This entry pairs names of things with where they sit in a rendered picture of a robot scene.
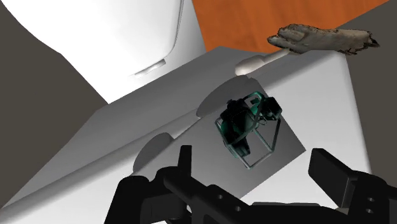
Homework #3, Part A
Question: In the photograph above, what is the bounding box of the black teal figure in clear box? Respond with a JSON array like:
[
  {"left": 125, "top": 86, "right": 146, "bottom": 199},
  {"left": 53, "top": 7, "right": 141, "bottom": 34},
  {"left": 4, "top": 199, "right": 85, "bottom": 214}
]
[{"left": 214, "top": 90, "right": 284, "bottom": 170}]

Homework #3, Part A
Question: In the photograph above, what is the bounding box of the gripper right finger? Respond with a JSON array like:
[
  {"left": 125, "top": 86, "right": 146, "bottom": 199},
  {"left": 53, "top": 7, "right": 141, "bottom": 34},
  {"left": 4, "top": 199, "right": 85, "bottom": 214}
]
[{"left": 308, "top": 148, "right": 397, "bottom": 224}]

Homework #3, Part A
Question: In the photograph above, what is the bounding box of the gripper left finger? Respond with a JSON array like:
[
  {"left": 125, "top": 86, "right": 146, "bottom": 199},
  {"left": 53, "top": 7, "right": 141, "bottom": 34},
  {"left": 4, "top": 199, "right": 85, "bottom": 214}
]
[{"left": 104, "top": 144, "right": 260, "bottom": 224}]

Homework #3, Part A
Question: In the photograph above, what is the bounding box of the grey-brown rough flat lump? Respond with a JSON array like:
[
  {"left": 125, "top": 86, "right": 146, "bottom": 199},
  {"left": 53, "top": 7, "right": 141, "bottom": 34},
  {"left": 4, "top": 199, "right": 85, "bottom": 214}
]
[{"left": 267, "top": 24, "right": 380, "bottom": 55}]

